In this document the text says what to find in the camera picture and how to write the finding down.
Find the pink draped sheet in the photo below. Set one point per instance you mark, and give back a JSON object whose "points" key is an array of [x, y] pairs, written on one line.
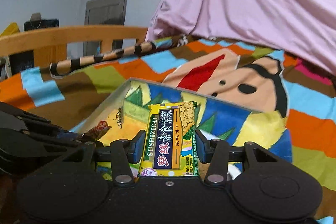
{"points": [[305, 28]]}

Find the white barcode green snack pouch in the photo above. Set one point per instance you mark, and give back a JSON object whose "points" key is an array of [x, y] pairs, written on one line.
{"points": [[233, 172]]}

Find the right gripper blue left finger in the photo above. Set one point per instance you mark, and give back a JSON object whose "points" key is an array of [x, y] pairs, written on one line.
{"points": [[124, 152]]}

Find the grey wooden door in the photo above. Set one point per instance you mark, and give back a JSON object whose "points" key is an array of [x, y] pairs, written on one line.
{"points": [[104, 12]]}

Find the colourful dragon tray box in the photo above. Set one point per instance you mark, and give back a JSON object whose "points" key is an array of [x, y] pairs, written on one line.
{"points": [[127, 111]]}

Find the dark date snack packet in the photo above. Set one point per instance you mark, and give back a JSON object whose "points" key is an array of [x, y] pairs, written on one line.
{"points": [[97, 131]]}

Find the yellow bag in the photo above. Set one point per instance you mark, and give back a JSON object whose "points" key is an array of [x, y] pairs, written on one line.
{"points": [[11, 29]]}

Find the brown patterned striped quilt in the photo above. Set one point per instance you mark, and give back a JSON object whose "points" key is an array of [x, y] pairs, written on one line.
{"points": [[242, 93]]}

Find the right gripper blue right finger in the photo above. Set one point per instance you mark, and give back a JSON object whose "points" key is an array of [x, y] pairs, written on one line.
{"points": [[215, 153]]}

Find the black crate with hat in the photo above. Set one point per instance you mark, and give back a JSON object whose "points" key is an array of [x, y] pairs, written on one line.
{"points": [[37, 22]]}

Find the yellow seaweed cracker packet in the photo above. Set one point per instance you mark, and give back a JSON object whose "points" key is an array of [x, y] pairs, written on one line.
{"points": [[170, 144]]}

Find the wooden bed rail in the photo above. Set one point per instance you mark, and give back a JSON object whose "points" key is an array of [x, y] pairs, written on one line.
{"points": [[50, 44]]}

